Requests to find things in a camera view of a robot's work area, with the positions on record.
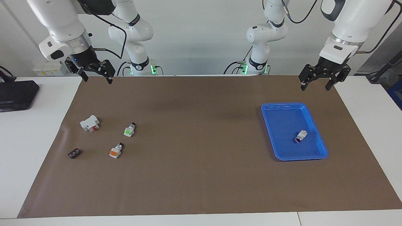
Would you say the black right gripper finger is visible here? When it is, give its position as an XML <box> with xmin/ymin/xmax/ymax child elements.
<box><xmin>65</xmin><ymin>58</ymin><xmax>89</xmax><ymax>83</ymax></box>
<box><xmin>91</xmin><ymin>60</ymin><xmax>116</xmax><ymax>84</ymax></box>

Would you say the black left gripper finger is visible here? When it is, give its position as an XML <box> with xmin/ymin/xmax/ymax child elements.
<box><xmin>298</xmin><ymin>64</ymin><xmax>324</xmax><ymax>91</ymax></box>
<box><xmin>325</xmin><ymin>65</ymin><xmax>351</xmax><ymax>91</ymax></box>

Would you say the white switch with green block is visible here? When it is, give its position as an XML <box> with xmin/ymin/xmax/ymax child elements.
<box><xmin>123</xmin><ymin>122</ymin><xmax>137</xmax><ymax>138</ymax></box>

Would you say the white power strip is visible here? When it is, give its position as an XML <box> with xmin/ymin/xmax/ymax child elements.
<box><xmin>32</xmin><ymin>60</ymin><xmax>69</xmax><ymax>77</ymax></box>

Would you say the black tripod stand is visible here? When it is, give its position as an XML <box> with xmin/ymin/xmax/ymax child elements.
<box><xmin>367</xmin><ymin>50</ymin><xmax>402</xmax><ymax>83</ymax></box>

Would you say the white circuit breaker red lever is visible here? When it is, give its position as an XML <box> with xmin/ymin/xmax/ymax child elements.
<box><xmin>79</xmin><ymin>115</ymin><xmax>101</xmax><ymax>133</ymax></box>

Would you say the blue crate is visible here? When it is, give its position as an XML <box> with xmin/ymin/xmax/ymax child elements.
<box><xmin>387</xmin><ymin>78</ymin><xmax>402</xmax><ymax>110</ymax></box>

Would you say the blue plastic tray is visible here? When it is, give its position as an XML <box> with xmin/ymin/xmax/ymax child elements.
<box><xmin>261</xmin><ymin>102</ymin><xmax>329</xmax><ymax>162</ymax></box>

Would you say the black flat box device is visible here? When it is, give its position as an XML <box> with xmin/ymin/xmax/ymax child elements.
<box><xmin>0</xmin><ymin>80</ymin><xmax>40</xmax><ymax>113</ymax></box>

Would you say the brown table mat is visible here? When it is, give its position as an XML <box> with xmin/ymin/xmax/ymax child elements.
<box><xmin>17</xmin><ymin>75</ymin><xmax>402</xmax><ymax>219</ymax></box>

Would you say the black right arm base cable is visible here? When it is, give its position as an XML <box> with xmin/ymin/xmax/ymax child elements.
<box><xmin>117</xmin><ymin>61</ymin><xmax>130</xmax><ymax>76</ymax></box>

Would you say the black arm base cable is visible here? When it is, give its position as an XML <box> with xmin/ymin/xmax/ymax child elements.
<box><xmin>223</xmin><ymin>61</ymin><xmax>244</xmax><ymax>75</ymax></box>
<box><xmin>117</xmin><ymin>61</ymin><xmax>130</xmax><ymax>76</ymax></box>

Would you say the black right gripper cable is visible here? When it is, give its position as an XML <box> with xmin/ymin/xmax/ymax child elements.
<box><xmin>90</xmin><ymin>13</ymin><xmax>128</xmax><ymax>60</ymax></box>

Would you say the black left arm base cable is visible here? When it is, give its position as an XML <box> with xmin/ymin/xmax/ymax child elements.
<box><xmin>223</xmin><ymin>61</ymin><xmax>244</xmax><ymax>75</ymax></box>

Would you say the white switch with orange block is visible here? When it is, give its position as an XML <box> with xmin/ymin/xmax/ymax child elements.
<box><xmin>109</xmin><ymin>143</ymin><xmax>124</xmax><ymax>159</ymax></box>

